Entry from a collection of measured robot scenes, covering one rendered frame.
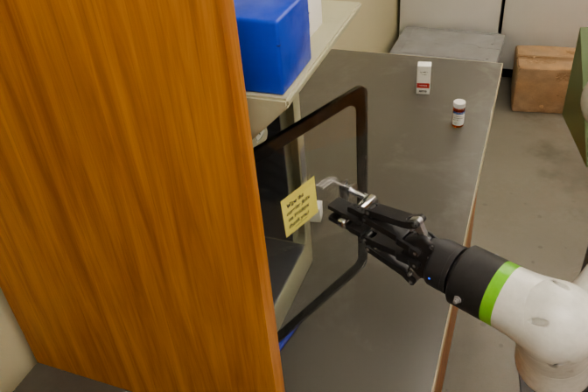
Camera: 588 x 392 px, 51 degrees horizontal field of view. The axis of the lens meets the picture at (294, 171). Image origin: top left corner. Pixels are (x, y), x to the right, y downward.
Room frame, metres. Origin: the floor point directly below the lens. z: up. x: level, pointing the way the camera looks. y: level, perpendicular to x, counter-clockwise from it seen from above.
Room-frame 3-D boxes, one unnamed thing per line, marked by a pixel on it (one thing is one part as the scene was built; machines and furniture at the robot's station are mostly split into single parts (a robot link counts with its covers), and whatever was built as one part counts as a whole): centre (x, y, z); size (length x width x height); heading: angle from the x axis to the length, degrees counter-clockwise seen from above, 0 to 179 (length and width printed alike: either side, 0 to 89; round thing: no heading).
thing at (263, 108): (0.78, -0.01, 1.46); 0.32 x 0.12 x 0.10; 157
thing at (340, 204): (0.77, -0.08, 1.21); 0.07 x 0.03 x 0.01; 44
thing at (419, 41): (3.32, -0.97, 0.17); 0.60 x 0.42 x 0.33; 65
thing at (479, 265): (0.61, -0.25, 1.20); 0.12 x 0.06 x 0.09; 134
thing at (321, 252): (0.77, -0.02, 1.19); 0.30 x 0.01 x 0.40; 134
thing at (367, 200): (0.80, -0.09, 1.20); 0.10 x 0.05 x 0.03; 134
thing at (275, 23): (0.69, 0.03, 1.56); 0.10 x 0.10 x 0.09; 67
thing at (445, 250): (0.66, -0.19, 1.20); 0.09 x 0.07 x 0.08; 44
